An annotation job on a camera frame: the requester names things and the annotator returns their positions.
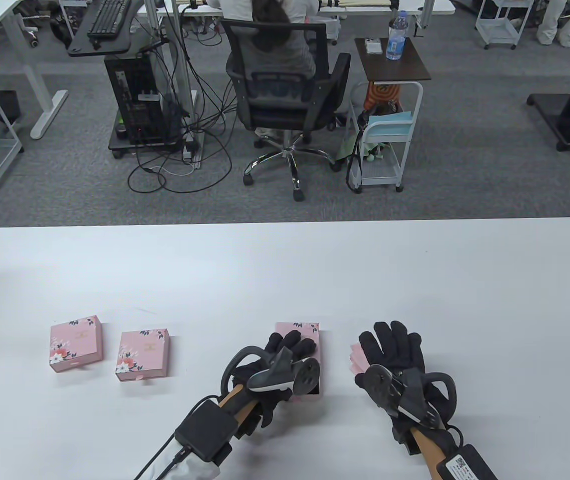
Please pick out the person's right hand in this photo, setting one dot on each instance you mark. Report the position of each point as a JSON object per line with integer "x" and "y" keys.
{"x": 394, "y": 345}

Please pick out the person's left hand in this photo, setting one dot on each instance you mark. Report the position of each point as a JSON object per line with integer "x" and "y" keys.
{"x": 284, "y": 342}

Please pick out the pink floral jewelry box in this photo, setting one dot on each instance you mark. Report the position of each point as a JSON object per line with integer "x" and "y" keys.
{"x": 284, "y": 327}
{"x": 142, "y": 355}
{"x": 76, "y": 342}

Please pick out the black VR controller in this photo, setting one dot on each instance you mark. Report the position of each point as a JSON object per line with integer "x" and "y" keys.
{"x": 309, "y": 375}
{"x": 379, "y": 385}

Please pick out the person's right forearm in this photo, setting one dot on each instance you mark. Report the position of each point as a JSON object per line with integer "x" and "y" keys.
{"x": 427, "y": 450}

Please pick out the person's left forearm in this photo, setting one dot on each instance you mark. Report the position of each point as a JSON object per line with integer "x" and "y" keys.
{"x": 237, "y": 400}

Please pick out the black labelled wrist sensor box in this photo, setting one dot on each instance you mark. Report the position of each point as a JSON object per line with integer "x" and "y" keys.
{"x": 469, "y": 465}

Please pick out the green bag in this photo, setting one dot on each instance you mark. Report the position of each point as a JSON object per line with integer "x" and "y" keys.
{"x": 349, "y": 147}

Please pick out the grey power strip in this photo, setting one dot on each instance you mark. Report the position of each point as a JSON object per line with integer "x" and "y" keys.
{"x": 191, "y": 147}

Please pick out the light blue folder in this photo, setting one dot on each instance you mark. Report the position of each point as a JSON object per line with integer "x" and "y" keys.
{"x": 389, "y": 125}

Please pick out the black mesh office chair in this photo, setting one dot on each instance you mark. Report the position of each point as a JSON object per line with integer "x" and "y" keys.
{"x": 284, "y": 115}

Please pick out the black wheeled computer platform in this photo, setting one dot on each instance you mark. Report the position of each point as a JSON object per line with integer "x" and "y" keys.
{"x": 140, "y": 146}

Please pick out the orange patterned bag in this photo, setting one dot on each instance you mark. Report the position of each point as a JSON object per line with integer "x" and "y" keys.
{"x": 382, "y": 95}

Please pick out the brown side table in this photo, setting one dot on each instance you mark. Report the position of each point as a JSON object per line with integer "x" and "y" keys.
{"x": 394, "y": 70}

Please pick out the black computer tower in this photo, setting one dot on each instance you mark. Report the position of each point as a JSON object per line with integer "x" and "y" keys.
{"x": 135, "y": 95}

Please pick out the white smartphone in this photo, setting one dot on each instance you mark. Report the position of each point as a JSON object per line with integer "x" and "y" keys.
{"x": 373, "y": 46}

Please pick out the clear water bottle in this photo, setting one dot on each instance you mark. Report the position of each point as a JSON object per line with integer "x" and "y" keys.
{"x": 395, "y": 42}

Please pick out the white desk with metal legs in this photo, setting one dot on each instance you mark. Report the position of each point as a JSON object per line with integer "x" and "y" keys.
{"x": 180, "y": 50}

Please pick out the black keyboard tray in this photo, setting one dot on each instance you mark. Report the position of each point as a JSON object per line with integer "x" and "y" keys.
{"x": 115, "y": 47}

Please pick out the black keyboard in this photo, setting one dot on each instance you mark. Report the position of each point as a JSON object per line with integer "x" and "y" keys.
{"x": 107, "y": 20}

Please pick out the black backpack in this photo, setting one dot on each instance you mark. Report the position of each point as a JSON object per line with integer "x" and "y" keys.
{"x": 62, "y": 30}

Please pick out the white chair base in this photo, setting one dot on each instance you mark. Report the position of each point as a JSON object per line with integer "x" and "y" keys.
{"x": 30, "y": 35}

